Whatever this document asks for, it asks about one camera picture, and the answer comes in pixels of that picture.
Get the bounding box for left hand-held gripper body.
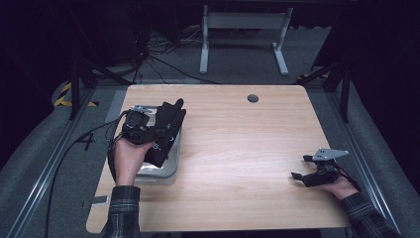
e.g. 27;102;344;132
121;104;159;146

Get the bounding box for person's left hand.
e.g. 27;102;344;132
113;136;156;188

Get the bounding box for person's right hand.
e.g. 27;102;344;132
317;178;360;201

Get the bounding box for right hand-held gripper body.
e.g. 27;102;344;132
302;148;350;188

